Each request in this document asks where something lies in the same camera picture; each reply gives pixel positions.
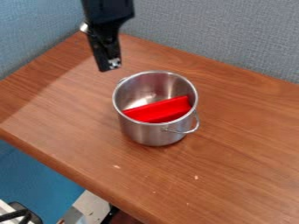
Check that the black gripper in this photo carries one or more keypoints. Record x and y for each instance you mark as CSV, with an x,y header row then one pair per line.
x,y
102,29

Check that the red rectangular block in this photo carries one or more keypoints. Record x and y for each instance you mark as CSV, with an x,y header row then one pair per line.
x,y
162,111

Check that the stainless steel pot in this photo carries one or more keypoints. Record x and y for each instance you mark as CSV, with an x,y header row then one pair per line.
x,y
149,87

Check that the white table leg frame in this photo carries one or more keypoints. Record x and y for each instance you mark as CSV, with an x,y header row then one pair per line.
x,y
89,210

